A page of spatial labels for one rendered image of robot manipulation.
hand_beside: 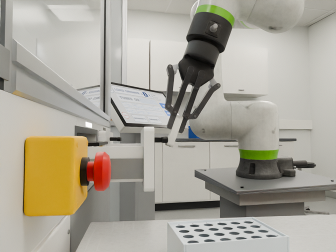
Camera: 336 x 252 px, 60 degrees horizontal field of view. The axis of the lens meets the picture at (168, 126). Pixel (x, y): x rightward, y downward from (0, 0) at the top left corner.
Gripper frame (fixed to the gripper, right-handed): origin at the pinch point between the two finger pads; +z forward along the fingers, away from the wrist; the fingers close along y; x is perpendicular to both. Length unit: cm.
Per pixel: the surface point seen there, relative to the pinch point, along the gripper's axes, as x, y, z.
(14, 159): -38.4, -16.1, 9.2
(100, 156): -34.2, -10.1, 7.1
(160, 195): 295, 46, 60
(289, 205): 21.2, 43.4, 7.7
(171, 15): 369, -19, -189
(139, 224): -12.5, -1.7, 18.0
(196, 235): -29.7, 3.1, 12.5
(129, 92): 92, -19, -18
